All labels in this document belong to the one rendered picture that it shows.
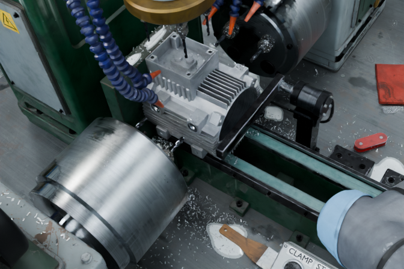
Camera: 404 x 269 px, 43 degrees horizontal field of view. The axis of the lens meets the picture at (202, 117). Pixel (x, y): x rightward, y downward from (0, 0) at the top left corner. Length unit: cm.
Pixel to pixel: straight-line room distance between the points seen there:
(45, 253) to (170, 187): 25
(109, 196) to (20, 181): 56
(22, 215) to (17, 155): 58
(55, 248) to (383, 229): 53
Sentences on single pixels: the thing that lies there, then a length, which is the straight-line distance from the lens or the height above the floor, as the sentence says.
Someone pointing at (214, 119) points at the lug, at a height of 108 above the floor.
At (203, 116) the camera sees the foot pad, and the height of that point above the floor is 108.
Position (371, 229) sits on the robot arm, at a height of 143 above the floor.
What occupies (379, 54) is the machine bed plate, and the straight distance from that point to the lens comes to 161.
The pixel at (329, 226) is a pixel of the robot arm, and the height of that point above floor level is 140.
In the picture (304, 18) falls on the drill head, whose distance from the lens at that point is 123.
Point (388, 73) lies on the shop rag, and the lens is 155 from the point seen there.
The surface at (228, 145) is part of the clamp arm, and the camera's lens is 108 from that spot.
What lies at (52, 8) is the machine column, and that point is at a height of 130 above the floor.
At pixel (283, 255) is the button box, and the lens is 91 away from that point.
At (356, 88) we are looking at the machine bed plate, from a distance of 151.
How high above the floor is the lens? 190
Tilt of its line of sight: 51 degrees down
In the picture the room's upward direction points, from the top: 8 degrees counter-clockwise
